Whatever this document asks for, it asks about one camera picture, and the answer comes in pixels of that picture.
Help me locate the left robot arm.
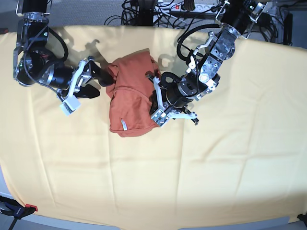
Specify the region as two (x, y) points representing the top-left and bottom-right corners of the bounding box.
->
(146, 0), (266, 124)

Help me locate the black power adapter brick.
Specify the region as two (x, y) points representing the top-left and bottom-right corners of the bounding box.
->
(257, 12), (272, 27)

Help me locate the black central stand post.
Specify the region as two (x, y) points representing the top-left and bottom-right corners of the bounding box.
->
(137, 0), (155, 26)

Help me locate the tangle of black cables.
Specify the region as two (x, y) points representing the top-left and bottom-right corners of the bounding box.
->
(104, 0), (192, 31)

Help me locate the white power strip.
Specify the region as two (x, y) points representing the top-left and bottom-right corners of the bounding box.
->
(156, 1), (222, 14)

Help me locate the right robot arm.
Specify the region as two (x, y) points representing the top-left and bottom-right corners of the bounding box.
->
(13, 0), (114, 98)

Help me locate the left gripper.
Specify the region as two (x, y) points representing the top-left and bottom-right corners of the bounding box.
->
(149, 74), (208, 115)

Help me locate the black clamp at right corner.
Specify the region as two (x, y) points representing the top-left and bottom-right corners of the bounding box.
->
(297, 214), (307, 228)

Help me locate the blue black bar clamp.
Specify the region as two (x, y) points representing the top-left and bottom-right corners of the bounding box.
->
(0, 196), (38, 230)

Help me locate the black box at right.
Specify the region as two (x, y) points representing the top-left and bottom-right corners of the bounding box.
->
(283, 13), (293, 46)

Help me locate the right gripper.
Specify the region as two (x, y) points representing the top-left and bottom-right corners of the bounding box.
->
(47, 60), (114, 99)

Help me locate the yellow table cloth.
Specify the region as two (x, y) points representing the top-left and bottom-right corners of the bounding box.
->
(0, 33), (307, 230)

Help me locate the terracotta orange T-shirt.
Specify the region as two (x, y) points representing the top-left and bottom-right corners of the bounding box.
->
(106, 49), (160, 138)

